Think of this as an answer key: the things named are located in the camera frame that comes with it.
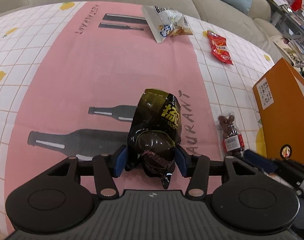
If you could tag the pink white checkered tablecloth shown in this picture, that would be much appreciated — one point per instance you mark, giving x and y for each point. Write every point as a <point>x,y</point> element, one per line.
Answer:
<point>65,68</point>

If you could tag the cluttered side shelf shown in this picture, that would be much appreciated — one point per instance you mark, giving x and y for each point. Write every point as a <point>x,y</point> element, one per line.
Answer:
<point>290,23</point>

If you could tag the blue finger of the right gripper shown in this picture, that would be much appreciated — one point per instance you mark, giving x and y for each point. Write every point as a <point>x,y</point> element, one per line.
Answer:
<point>258,161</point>

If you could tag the orange cardboard box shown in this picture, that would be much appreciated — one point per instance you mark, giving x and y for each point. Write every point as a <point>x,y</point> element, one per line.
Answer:
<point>279,95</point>

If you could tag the white blue snack bag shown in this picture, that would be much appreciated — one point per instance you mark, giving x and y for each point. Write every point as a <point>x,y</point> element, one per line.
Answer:
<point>165,22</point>

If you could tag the black yellow snack bag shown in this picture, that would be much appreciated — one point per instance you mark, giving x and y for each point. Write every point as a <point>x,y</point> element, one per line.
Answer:
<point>154,133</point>

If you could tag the floral tote bag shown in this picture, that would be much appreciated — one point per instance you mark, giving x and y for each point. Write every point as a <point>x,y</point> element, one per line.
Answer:
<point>292,50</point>

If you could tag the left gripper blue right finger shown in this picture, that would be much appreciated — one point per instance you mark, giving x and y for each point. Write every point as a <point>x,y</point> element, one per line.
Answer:
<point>183,161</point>

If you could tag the red spicy strip packet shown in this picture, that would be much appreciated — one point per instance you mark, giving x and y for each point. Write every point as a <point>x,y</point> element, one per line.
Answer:
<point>218,47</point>

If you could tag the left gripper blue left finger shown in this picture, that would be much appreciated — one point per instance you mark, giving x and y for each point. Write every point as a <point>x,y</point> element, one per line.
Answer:
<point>119,160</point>

